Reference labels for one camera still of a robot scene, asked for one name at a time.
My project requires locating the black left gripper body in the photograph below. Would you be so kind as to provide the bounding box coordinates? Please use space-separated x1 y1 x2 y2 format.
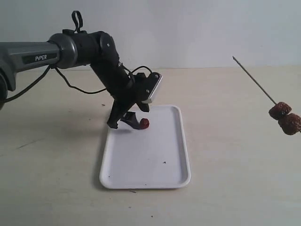
90 58 150 113

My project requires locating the red date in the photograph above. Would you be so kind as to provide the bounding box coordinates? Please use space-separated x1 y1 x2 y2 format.
278 113 301 136
269 102 292 121
139 118 150 129

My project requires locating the thin metal skewer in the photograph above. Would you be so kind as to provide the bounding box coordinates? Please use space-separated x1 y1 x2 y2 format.
232 56 301 133

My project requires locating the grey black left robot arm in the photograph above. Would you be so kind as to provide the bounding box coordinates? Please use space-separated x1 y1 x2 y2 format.
0 30 150 130

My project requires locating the white rectangular plastic tray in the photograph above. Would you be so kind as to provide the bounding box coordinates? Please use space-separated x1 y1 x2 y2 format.
99 105 191 189

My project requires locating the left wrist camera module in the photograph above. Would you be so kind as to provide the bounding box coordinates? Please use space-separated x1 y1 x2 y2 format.
138 73 162 104

